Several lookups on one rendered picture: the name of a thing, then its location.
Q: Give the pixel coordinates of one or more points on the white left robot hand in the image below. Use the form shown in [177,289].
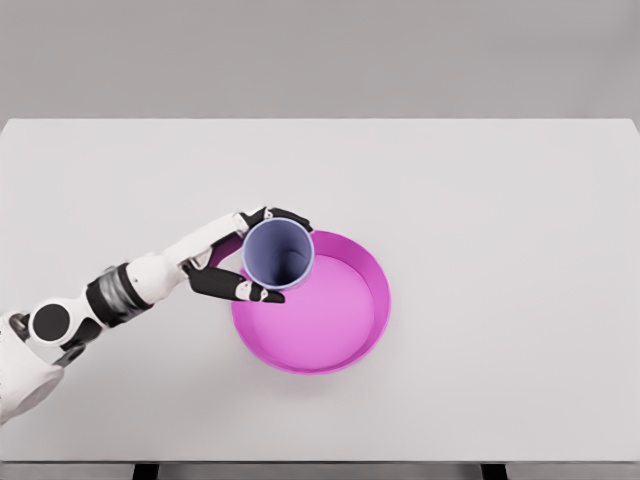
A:
[210,242]

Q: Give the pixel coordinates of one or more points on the lavender blue cup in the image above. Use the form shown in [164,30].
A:
[278,255]

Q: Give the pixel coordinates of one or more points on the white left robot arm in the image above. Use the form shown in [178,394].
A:
[115,292]

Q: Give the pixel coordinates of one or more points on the pink round plate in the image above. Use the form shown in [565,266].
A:
[320,320]

